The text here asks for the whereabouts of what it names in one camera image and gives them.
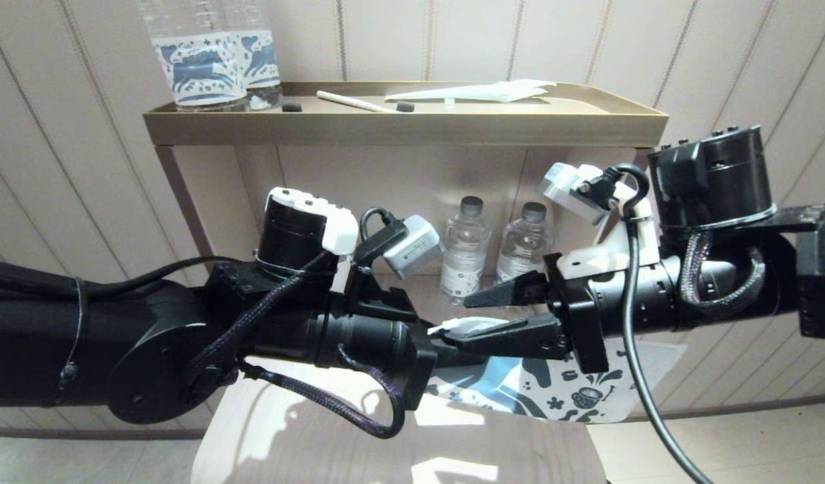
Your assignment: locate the white bag with horse print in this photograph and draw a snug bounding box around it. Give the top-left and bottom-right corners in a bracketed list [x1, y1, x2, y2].
[426, 315, 689, 425]

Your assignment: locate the small clear water bottle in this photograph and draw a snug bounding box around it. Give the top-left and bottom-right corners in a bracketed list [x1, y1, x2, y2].
[440, 196, 492, 305]
[496, 202, 555, 283]

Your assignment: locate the beige open shelf unit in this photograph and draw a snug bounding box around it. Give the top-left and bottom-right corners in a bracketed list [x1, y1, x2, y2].
[142, 81, 670, 350]

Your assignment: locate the white packet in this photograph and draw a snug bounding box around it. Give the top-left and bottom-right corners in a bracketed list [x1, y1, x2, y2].
[384, 79, 558, 104]

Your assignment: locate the white stick toothbrush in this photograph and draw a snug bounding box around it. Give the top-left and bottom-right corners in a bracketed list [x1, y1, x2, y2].
[317, 91, 399, 114]

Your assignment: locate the large blue-label water bottle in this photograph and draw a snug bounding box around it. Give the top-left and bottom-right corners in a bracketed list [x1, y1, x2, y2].
[140, 0, 249, 112]
[224, 0, 284, 111]

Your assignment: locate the black right camera cable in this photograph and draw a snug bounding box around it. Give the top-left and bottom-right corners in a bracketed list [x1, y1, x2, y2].
[582, 163, 713, 484]

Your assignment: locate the black camera cable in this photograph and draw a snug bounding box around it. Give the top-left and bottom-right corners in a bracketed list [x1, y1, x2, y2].
[582, 163, 713, 484]
[359, 206, 397, 244]

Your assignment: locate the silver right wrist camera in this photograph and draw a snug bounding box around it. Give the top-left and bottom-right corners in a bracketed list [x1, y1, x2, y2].
[539, 162, 663, 281]

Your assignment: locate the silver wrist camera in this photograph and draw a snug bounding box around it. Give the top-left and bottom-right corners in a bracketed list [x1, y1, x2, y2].
[353, 214, 445, 281]
[539, 162, 663, 281]

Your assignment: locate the black braided cable loop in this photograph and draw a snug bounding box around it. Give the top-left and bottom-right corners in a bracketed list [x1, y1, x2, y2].
[236, 345, 407, 440]

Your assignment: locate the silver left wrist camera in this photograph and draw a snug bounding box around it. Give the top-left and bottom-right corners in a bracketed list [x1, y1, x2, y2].
[353, 214, 445, 281]

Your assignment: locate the silvery braided right arm cable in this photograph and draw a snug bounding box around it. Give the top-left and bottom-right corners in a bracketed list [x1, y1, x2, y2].
[679, 231, 767, 321]

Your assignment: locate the black left camera cable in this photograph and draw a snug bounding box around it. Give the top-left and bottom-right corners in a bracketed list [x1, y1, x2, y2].
[359, 206, 397, 244]

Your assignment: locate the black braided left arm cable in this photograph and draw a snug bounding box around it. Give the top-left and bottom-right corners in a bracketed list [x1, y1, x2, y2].
[182, 251, 333, 385]

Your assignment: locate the thin smooth black cable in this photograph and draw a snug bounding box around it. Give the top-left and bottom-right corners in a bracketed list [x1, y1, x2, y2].
[0, 254, 243, 301]

